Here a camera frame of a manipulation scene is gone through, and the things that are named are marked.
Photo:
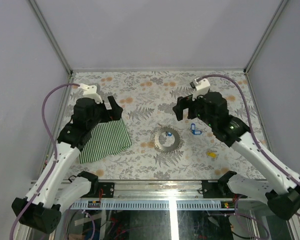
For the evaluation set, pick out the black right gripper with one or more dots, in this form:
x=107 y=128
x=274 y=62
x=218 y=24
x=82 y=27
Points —
x=184 y=102

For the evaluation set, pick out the green striped cloth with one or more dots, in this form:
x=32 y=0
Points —
x=107 y=139

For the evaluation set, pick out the yellow key tag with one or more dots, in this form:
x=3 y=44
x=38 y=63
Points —
x=211 y=154

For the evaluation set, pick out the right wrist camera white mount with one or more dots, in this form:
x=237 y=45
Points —
x=201 y=86

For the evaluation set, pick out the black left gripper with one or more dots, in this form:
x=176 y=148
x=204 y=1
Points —
x=111 y=115

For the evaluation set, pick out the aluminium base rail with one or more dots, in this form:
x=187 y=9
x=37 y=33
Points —
x=136 y=195

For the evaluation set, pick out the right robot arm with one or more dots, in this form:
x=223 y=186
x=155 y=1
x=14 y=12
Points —
x=281 y=190

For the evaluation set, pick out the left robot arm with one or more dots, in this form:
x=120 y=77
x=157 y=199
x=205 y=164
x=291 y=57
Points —
x=43 y=206

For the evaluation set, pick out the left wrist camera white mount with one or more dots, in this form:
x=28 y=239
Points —
x=90 y=91

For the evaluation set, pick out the metal ring disc with keyrings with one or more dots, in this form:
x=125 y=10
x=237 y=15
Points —
x=166 y=144

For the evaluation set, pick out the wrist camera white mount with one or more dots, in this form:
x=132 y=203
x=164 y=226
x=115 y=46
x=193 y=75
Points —
x=201 y=86
x=90 y=91

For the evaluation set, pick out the blue key tag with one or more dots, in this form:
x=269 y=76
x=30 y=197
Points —
x=193 y=127
x=196 y=132

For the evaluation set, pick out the floral table mat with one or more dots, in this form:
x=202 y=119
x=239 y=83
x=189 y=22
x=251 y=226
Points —
x=147 y=99

